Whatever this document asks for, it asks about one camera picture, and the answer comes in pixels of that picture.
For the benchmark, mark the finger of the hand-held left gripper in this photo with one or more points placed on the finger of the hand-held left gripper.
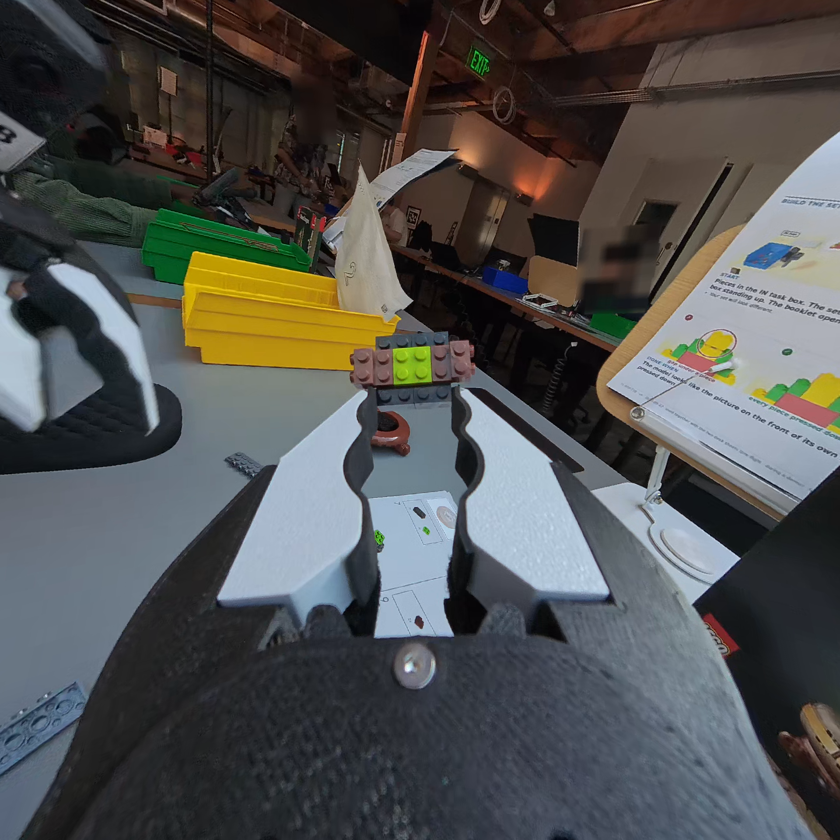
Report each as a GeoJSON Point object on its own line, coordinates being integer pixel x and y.
{"type": "Point", "coordinates": [115, 321]}
{"type": "Point", "coordinates": [16, 367]}

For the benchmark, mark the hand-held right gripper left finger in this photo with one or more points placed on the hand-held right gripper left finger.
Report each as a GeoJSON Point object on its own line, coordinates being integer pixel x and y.
{"type": "Point", "coordinates": [289, 525]}

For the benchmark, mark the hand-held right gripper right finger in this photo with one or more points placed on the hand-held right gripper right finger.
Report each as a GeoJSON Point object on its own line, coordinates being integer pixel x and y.
{"type": "Point", "coordinates": [531, 525]}

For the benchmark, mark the dark grey Lego assembly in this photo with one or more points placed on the dark grey Lego assembly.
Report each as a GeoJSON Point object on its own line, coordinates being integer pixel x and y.
{"type": "Point", "coordinates": [412, 364]}

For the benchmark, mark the grey desk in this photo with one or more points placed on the grey desk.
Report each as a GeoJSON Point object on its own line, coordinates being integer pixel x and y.
{"type": "Point", "coordinates": [98, 558]}

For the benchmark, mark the dark grey brick plate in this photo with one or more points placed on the dark grey brick plate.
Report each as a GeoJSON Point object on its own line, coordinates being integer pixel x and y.
{"type": "Point", "coordinates": [246, 463]}

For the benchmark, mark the white stand base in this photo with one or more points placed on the white stand base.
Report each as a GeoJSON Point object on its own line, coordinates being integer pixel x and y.
{"type": "Point", "coordinates": [630, 518]}

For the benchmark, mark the black padded rest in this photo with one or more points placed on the black padded rest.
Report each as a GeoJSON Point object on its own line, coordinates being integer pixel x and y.
{"type": "Point", "coordinates": [98, 446]}

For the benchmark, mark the instruction booklet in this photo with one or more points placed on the instruction booklet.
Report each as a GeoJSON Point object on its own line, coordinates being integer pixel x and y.
{"type": "Point", "coordinates": [410, 571]}

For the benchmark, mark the brown round brick pot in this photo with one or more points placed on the brown round brick pot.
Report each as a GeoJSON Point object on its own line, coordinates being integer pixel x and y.
{"type": "Point", "coordinates": [397, 439]}

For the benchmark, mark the yellow plastic bin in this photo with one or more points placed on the yellow plastic bin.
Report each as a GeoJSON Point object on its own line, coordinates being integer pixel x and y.
{"type": "Point", "coordinates": [275, 328]}

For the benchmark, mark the small green plastic bin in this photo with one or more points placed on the small green plastic bin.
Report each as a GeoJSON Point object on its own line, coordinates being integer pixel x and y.
{"type": "Point", "coordinates": [613, 325]}

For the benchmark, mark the wooden stand board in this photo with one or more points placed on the wooden stand board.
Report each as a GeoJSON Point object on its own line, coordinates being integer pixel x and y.
{"type": "Point", "coordinates": [649, 341]}

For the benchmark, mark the blue plastic bin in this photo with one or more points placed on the blue plastic bin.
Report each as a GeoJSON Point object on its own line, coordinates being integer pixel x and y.
{"type": "Point", "coordinates": [505, 280]}

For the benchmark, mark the long wooden table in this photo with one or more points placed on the long wooden table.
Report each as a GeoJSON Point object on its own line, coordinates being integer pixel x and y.
{"type": "Point", "coordinates": [472, 282]}

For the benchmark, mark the beige paper bag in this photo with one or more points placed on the beige paper bag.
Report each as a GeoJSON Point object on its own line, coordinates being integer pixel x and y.
{"type": "Point", "coordinates": [367, 262]}

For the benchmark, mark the black bamboo set box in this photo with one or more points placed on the black bamboo set box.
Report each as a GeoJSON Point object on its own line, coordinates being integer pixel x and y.
{"type": "Point", "coordinates": [774, 623]}

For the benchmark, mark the black monitor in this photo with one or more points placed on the black monitor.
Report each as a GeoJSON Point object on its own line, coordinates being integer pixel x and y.
{"type": "Point", "coordinates": [554, 239]}

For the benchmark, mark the printed instruction sheet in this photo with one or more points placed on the printed instruction sheet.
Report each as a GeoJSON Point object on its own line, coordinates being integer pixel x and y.
{"type": "Point", "coordinates": [754, 341]}

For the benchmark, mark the white paper sheet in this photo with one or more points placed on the white paper sheet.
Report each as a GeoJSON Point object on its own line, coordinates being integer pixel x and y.
{"type": "Point", "coordinates": [417, 170]}

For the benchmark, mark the green exit sign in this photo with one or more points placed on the green exit sign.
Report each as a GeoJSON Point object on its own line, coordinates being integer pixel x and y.
{"type": "Point", "coordinates": [479, 64]}

